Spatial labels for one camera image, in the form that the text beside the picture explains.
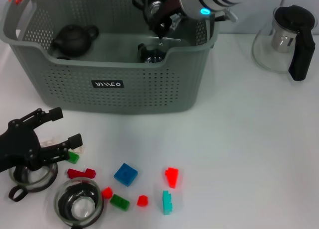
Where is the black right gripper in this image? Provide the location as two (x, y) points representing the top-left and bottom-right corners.
(146, 0), (185, 40)

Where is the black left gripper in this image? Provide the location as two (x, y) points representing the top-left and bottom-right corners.
(0, 106), (83, 173)

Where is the grey perforated storage basket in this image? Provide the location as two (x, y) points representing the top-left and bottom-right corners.
(0, 0), (221, 114)

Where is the clear white building brick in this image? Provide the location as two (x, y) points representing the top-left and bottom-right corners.
(41, 138), (59, 147)

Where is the green building brick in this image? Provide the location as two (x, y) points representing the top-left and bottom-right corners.
(67, 151), (80, 164)
(109, 194), (131, 211)

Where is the dark red building brick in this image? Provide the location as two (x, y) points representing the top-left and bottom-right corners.
(66, 168), (97, 180)

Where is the blue square building brick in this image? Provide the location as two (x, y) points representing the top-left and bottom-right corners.
(114, 163), (138, 187)

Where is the small red building brick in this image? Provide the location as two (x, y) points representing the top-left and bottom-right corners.
(136, 194), (150, 207)
(101, 186), (113, 199)

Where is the black clay teapot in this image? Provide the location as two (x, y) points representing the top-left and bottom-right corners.
(51, 24), (100, 57)

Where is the red wedge building brick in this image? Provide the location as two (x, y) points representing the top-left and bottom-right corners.
(164, 167), (180, 189)

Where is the teal building brick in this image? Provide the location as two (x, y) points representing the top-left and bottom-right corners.
(162, 190), (174, 216)

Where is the right wrist cable connector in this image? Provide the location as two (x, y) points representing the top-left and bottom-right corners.
(215, 8), (238, 22)

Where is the glass teapot with black handle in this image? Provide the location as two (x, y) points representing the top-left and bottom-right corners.
(251, 4), (318, 82)

